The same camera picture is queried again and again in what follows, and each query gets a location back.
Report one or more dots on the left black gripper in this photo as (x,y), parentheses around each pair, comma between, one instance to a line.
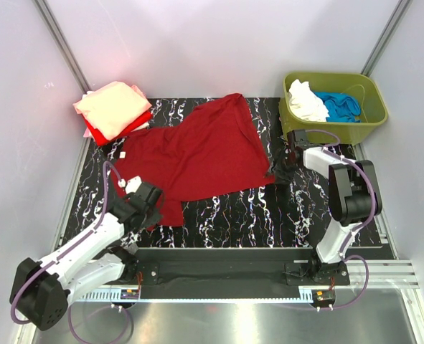
(154,219)

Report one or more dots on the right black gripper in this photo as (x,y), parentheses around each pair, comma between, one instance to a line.
(275,166)

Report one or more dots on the dark red t-shirt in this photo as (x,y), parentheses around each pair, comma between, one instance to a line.
(215,150)

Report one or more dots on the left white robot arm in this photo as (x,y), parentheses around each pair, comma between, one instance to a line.
(43,290)

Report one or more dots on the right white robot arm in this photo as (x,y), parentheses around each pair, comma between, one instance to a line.
(354,200)

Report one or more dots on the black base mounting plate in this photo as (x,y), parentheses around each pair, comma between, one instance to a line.
(229,274)

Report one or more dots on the crumpled white t-shirt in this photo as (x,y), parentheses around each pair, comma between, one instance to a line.
(305,104)

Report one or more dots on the crumpled blue t-shirt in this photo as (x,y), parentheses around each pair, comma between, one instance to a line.
(342,108)

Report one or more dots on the olive green plastic bin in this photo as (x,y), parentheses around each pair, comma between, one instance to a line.
(374,112)

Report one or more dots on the folded red t-shirt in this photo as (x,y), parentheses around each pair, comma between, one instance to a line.
(139,123)

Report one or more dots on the folded pink t-shirt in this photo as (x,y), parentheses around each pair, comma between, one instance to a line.
(138,89)

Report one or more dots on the folded peach t-shirt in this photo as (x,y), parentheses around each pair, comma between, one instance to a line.
(112,108)

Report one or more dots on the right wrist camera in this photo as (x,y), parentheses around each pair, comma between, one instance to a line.
(297,138)

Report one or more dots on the right aluminium frame post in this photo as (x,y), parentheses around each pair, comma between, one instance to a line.
(386,35)

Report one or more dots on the aluminium frame post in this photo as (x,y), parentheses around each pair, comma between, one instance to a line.
(386,35)
(60,40)

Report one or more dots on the left aluminium frame post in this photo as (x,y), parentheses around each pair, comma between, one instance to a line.
(60,40)

